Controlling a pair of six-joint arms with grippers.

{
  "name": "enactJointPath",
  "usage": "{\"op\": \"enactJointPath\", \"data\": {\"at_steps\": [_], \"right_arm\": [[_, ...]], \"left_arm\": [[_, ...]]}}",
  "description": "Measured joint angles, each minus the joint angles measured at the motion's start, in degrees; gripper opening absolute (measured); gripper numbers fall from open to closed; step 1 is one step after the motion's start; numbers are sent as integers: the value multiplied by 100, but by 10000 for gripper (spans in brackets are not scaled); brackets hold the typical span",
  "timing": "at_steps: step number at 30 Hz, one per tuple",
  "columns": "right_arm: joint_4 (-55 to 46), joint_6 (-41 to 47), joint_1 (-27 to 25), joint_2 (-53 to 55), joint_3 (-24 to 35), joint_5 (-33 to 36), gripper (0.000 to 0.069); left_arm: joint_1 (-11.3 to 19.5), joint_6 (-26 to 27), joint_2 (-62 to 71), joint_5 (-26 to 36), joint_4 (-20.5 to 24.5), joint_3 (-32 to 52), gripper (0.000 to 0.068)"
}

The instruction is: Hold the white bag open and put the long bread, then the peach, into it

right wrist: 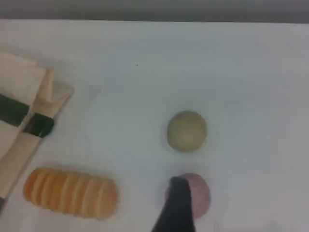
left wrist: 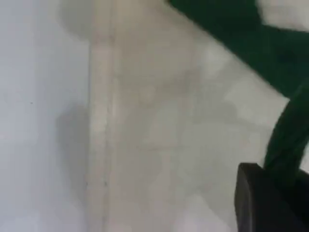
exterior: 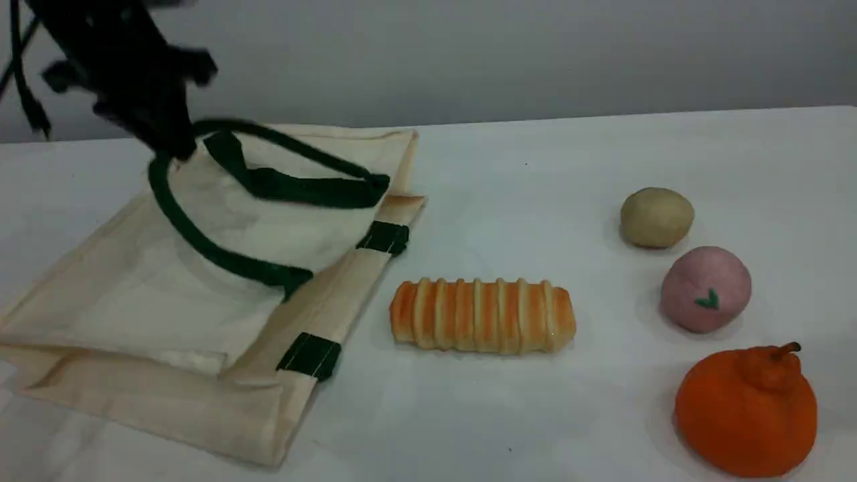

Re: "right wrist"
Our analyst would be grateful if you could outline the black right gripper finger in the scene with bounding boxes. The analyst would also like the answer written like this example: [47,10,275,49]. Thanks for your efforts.
[151,177,197,232]

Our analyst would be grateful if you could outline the beige round bun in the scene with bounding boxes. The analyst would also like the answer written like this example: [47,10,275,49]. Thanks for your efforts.
[166,110,208,153]

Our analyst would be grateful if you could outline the pink peach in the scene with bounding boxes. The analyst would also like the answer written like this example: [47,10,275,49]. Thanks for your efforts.
[164,172,211,219]

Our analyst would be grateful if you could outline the white canvas bag green handles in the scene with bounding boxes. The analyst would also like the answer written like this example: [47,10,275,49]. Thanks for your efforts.
[0,50,75,211]

